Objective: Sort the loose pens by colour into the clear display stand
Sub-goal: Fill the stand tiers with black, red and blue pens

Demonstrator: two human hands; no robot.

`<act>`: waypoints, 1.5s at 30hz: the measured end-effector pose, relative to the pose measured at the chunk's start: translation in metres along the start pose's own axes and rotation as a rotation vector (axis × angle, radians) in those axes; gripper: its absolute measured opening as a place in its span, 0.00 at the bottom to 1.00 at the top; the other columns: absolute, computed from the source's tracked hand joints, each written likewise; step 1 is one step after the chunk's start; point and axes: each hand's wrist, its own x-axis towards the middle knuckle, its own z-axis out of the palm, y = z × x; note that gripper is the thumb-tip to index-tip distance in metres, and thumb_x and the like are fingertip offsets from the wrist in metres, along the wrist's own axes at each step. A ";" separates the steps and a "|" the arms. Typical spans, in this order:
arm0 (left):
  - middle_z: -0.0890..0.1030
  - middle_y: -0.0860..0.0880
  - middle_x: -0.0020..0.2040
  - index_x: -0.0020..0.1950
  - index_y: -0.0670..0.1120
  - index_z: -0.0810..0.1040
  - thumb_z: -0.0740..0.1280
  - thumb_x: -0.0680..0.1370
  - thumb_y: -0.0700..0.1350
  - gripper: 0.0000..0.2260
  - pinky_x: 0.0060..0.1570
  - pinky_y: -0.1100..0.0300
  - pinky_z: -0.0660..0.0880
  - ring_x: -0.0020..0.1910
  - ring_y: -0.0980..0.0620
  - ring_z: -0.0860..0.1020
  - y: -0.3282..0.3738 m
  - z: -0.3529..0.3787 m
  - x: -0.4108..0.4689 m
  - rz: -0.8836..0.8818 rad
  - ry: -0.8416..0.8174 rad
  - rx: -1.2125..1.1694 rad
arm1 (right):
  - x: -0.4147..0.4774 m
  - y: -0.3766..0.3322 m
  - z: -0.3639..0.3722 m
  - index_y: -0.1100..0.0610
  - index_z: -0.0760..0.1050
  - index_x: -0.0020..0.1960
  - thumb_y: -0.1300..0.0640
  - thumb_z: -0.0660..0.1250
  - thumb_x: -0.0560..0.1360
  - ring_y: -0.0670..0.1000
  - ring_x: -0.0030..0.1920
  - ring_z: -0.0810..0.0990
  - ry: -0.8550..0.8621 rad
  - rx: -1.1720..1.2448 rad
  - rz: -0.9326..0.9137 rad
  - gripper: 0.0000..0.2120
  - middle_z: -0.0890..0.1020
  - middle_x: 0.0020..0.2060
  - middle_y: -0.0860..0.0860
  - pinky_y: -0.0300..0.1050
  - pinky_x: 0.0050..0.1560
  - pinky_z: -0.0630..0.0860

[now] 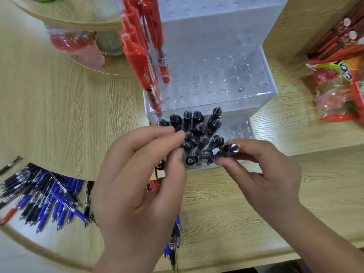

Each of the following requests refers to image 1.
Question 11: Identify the person's left hand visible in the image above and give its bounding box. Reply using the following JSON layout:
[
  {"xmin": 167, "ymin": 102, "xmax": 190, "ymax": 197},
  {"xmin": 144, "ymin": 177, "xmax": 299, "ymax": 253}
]
[{"xmin": 91, "ymin": 125, "xmax": 188, "ymax": 273}]

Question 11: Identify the person's right hand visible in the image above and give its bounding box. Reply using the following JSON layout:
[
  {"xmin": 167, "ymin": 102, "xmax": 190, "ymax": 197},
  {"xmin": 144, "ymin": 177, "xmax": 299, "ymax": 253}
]
[{"xmin": 215, "ymin": 138, "xmax": 303, "ymax": 225}]

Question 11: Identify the pile of red blue pens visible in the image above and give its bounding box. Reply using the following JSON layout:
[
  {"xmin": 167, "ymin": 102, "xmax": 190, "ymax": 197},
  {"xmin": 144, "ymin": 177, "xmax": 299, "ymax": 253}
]
[{"xmin": 145, "ymin": 179, "xmax": 182, "ymax": 270}]

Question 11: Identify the pile of blue black pens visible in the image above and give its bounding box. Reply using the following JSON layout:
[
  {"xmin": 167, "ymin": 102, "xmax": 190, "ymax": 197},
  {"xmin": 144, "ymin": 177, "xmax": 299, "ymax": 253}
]
[{"xmin": 0, "ymin": 155, "xmax": 99, "ymax": 234}]

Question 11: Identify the cluster of black pens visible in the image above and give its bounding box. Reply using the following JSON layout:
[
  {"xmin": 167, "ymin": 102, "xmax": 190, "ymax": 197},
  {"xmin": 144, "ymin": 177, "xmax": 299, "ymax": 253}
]
[{"xmin": 157, "ymin": 107, "xmax": 225, "ymax": 169}]

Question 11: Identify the clear tiered pen holder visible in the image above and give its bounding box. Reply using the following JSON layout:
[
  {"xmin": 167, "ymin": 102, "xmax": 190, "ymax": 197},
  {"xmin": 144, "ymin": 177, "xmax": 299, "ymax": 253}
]
[{"xmin": 118, "ymin": 0, "xmax": 290, "ymax": 171}]

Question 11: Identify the clear bag of red candies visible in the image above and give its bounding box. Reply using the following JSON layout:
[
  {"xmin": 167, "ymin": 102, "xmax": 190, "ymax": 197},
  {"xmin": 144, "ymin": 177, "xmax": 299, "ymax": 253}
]
[{"xmin": 306, "ymin": 55, "xmax": 364, "ymax": 126}]

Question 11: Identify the pale green jelly cup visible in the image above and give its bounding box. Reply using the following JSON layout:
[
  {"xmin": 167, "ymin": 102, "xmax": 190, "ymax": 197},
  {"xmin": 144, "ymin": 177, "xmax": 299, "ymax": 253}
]
[{"xmin": 96, "ymin": 31, "xmax": 124, "ymax": 56}]

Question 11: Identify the stack of red snack packets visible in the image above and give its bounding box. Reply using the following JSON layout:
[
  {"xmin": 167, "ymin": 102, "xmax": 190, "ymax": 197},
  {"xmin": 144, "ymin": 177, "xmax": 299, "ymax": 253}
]
[{"xmin": 307, "ymin": 0, "xmax": 364, "ymax": 61}]

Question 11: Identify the red lid pink jelly cup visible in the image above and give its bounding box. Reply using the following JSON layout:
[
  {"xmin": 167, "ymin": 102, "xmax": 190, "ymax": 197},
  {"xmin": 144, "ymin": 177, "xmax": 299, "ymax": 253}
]
[{"xmin": 47, "ymin": 28, "xmax": 106, "ymax": 70}]

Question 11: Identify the wooden round tier stand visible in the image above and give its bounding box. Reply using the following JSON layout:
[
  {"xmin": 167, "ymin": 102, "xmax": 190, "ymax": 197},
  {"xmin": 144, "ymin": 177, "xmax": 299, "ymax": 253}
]
[{"xmin": 8, "ymin": 0, "xmax": 136, "ymax": 77}]

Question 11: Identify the clear cup with red lid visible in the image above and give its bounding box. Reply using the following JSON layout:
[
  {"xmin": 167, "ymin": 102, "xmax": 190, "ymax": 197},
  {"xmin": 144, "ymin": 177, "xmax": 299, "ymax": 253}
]
[{"xmin": 88, "ymin": 0, "xmax": 123, "ymax": 22}]

